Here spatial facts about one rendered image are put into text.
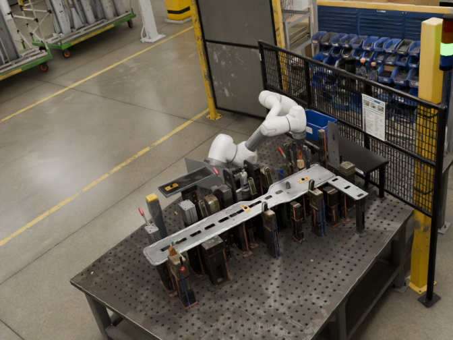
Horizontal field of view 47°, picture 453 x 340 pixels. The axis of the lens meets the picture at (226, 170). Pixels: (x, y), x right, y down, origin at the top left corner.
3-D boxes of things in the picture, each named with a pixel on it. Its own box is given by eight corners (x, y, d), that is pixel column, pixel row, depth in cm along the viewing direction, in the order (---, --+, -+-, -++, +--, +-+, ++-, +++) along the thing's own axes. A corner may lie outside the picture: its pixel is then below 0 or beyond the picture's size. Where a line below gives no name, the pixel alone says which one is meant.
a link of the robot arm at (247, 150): (226, 152, 435) (249, 160, 444) (226, 166, 424) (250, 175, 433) (278, 88, 386) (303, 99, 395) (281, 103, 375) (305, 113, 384)
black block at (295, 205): (299, 245, 347) (296, 210, 331) (290, 237, 355) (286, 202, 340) (309, 240, 350) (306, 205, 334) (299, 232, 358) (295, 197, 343)
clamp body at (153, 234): (160, 278, 341) (147, 235, 322) (154, 269, 349) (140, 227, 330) (174, 271, 344) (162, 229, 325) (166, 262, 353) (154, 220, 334)
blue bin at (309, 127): (323, 144, 386) (322, 128, 379) (294, 131, 408) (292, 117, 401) (338, 135, 394) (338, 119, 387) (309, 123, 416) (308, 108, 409)
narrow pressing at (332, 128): (339, 168, 361) (337, 125, 343) (328, 162, 370) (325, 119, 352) (340, 168, 361) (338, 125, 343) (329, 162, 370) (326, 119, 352)
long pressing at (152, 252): (155, 270, 305) (154, 268, 304) (140, 250, 322) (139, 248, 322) (338, 177, 356) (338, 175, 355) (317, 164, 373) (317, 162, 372)
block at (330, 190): (331, 229, 355) (329, 196, 340) (321, 222, 363) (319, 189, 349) (342, 224, 358) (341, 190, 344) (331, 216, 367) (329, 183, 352)
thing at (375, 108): (385, 143, 353) (385, 101, 336) (361, 131, 370) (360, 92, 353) (387, 142, 353) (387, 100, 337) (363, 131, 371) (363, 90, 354)
